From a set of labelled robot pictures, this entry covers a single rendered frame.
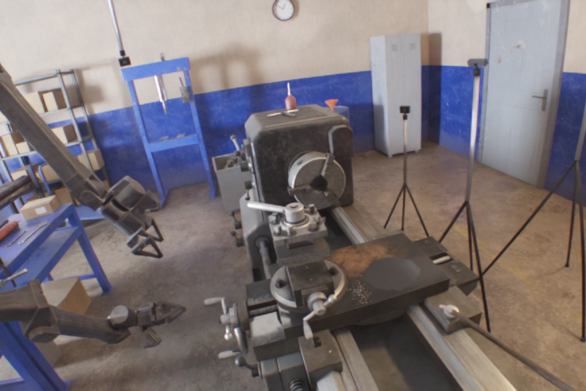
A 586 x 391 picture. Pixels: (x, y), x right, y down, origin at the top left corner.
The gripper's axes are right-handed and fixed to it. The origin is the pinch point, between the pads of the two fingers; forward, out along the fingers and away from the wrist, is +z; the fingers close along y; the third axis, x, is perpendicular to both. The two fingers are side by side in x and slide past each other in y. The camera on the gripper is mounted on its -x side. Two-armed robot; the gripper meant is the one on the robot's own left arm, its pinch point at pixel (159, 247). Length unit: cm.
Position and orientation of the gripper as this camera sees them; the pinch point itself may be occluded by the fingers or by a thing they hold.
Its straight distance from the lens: 99.3
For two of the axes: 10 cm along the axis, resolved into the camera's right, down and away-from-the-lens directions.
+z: 5.5, 6.6, 5.0
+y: -3.9, -3.3, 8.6
